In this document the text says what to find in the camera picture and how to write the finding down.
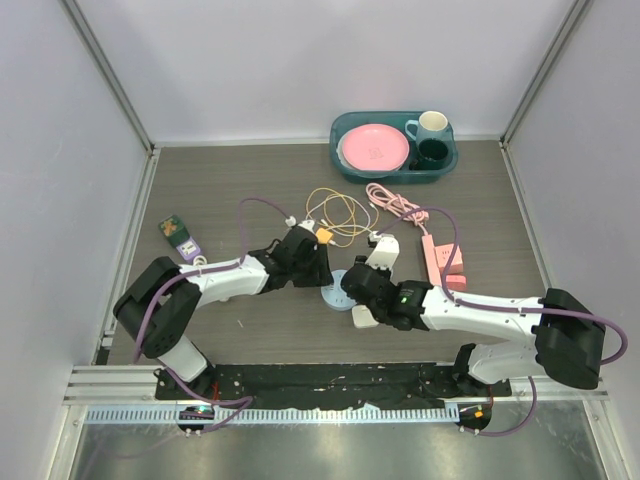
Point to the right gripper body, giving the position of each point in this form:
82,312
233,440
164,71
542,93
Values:
384,273

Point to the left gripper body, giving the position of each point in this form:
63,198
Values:
312,272

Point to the white square charger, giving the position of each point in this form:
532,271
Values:
363,318

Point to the yellow charger plug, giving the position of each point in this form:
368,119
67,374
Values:
324,237

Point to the round blue power strip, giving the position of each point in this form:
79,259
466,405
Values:
334,296

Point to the pink cube socket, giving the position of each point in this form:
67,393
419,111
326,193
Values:
450,257

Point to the purple power strip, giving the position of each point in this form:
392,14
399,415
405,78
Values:
189,250

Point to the dark green cube socket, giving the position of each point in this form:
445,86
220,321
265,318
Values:
174,230

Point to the pink power strip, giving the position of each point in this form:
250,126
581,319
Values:
456,282

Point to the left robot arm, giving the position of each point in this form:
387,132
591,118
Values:
158,306

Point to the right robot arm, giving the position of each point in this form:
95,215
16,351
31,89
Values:
553,335

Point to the pink plate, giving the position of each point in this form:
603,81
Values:
374,148

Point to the teal plastic bin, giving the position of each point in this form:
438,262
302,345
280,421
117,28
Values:
408,173

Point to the dark green mug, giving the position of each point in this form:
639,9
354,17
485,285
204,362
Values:
432,154

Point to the light blue mug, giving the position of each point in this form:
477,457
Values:
430,125

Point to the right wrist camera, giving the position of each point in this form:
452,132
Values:
386,250

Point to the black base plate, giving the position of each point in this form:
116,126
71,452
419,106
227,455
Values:
388,386

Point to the slotted cable duct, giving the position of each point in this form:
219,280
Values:
191,414

